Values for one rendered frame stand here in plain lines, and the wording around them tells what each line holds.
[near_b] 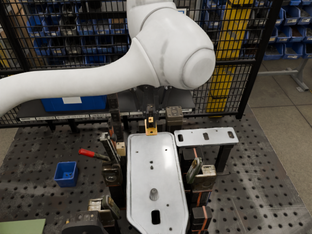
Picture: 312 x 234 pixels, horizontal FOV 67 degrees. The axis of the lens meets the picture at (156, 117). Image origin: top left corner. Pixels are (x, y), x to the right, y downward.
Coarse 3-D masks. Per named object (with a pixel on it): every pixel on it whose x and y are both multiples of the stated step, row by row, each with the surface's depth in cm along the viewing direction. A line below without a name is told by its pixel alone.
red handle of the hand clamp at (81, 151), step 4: (80, 152) 85; (84, 152) 86; (88, 152) 86; (92, 152) 87; (88, 156) 87; (92, 156) 87; (96, 156) 88; (100, 156) 89; (104, 156) 90; (104, 160) 90; (108, 160) 90
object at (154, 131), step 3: (150, 117) 83; (150, 123) 80; (150, 126) 79; (153, 126) 79; (147, 129) 79; (150, 129) 79; (153, 129) 79; (156, 129) 79; (147, 132) 78; (153, 132) 78; (156, 132) 78; (147, 135) 77; (150, 135) 77; (153, 135) 77
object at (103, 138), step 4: (104, 136) 81; (108, 136) 82; (112, 136) 81; (116, 136) 83; (100, 140) 82; (104, 140) 80; (108, 140) 85; (116, 140) 82; (104, 144) 82; (108, 144) 82; (112, 144) 87; (104, 148) 83; (108, 148) 83; (112, 148) 88; (108, 152) 85; (112, 152) 85; (116, 152) 90; (112, 156) 87; (116, 156) 92; (112, 160) 88; (116, 160) 89
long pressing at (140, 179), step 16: (128, 144) 106; (144, 144) 106; (160, 144) 106; (128, 160) 100; (144, 160) 100; (160, 160) 100; (176, 160) 100; (128, 176) 94; (144, 176) 94; (160, 176) 94; (176, 176) 94; (128, 192) 89; (144, 192) 89; (160, 192) 89; (176, 192) 89; (128, 208) 84; (144, 208) 85; (160, 208) 85; (176, 208) 85; (144, 224) 81; (160, 224) 81; (176, 224) 81
